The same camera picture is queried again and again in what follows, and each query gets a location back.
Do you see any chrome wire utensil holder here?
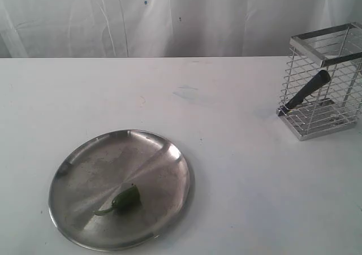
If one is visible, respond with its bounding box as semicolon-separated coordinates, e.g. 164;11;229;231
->
276;22;361;141

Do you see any round stainless steel plate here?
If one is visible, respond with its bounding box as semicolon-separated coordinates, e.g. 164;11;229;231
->
49;129;195;252

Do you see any black knife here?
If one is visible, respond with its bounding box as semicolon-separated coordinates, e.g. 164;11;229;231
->
277;70;331;116

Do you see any dark green round vegetable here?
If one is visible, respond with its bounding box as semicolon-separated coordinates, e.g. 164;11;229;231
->
94;184;140;216

